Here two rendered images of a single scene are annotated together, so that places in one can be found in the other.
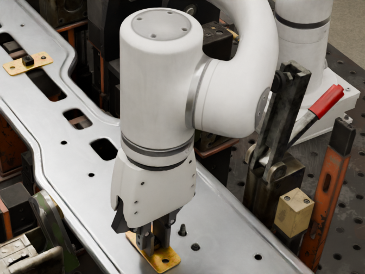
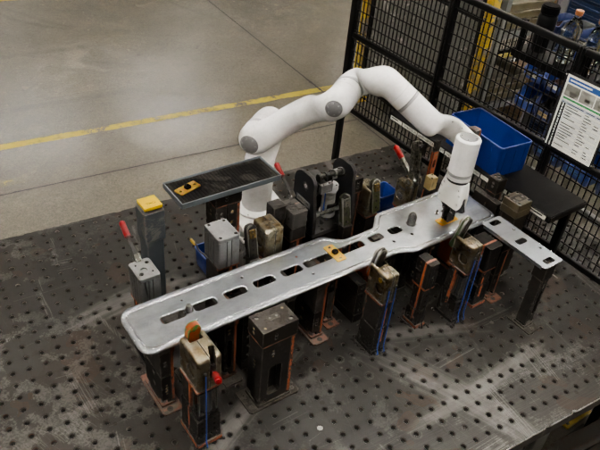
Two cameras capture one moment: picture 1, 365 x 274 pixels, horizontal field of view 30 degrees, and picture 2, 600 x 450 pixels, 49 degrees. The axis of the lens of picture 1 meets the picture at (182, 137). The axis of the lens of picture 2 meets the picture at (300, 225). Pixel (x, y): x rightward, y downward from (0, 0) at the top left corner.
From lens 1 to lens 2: 2.34 m
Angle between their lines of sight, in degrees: 67
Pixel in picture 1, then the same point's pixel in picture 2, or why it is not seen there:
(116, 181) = (463, 195)
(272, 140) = (414, 170)
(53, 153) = (401, 244)
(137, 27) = (473, 140)
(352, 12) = not seen: outside the picture
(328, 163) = (434, 157)
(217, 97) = not seen: hidden behind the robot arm
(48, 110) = (371, 245)
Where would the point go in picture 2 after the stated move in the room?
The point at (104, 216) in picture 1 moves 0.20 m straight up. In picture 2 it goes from (434, 231) to (446, 183)
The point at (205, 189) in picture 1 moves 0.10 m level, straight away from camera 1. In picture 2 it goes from (412, 206) to (385, 203)
